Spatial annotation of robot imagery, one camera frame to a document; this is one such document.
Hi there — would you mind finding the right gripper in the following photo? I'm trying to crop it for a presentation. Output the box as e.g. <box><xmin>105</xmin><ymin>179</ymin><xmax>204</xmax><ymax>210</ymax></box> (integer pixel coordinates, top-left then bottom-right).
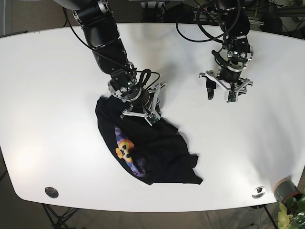
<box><xmin>108</xmin><ymin>69</ymin><xmax>166</xmax><ymax>125</ymax></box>

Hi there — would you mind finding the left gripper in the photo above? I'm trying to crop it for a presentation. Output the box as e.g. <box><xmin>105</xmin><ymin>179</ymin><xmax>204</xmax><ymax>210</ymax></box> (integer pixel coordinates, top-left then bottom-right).
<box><xmin>199</xmin><ymin>45</ymin><xmax>254</xmax><ymax>103</ymax></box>

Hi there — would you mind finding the black printed T-shirt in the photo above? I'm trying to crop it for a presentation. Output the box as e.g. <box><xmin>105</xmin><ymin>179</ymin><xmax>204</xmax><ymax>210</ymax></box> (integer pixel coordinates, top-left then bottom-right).
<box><xmin>95</xmin><ymin>96</ymin><xmax>203</xmax><ymax>185</ymax></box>

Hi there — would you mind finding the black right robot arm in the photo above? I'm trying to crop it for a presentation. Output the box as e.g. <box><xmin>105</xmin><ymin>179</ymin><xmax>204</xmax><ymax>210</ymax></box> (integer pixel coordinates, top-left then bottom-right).
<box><xmin>57</xmin><ymin>0</ymin><xmax>163</xmax><ymax>125</ymax></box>

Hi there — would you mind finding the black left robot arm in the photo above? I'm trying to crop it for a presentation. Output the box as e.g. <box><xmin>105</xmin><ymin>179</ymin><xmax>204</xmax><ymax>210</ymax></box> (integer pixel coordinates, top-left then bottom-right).
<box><xmin>195</xmin><ymin>0</ymin><xmax>254</xmax><ymax>103</ymax></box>

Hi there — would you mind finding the right metal table grommet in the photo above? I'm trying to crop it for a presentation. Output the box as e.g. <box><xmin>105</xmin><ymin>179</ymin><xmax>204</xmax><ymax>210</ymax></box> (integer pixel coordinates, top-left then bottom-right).
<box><xmin>252</xmin><ymin>187</ymin><xmax>266</xmax><ymax>199</ymax></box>

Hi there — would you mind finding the metal table grommet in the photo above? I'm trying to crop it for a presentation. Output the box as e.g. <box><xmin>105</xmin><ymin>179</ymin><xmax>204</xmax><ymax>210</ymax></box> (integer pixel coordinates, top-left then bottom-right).
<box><xmin>45</xmin><ymin>187</ymin><xmax>59</xmax><ymax>198</ymax></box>
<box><xmin>252</xmin><ymin>187</ymin><xmax>266</xmax><ymax>199</ymax></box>

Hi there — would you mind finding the grey plant pot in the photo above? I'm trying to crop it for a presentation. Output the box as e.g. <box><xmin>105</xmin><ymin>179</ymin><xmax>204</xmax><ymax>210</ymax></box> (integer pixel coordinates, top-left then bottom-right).
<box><xmin>273</xmin><ymin>178</ymin><xmax>303</xmax><ymax>205</ymax></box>

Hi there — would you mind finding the left metal table grommet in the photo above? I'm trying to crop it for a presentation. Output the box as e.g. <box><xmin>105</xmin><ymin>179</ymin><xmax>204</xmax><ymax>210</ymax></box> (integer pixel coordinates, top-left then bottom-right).
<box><xmin>45</xmin><ymin>187</ymin><xmax>59</xmax><ymax>198</ymax></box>

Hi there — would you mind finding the green potted plant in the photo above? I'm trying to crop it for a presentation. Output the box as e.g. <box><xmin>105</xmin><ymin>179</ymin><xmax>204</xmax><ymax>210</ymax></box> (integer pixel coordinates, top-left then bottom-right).
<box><xmin>278</xmin><ymin>194</ymin><xmax>305</xmax><ymax>229</ymax></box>

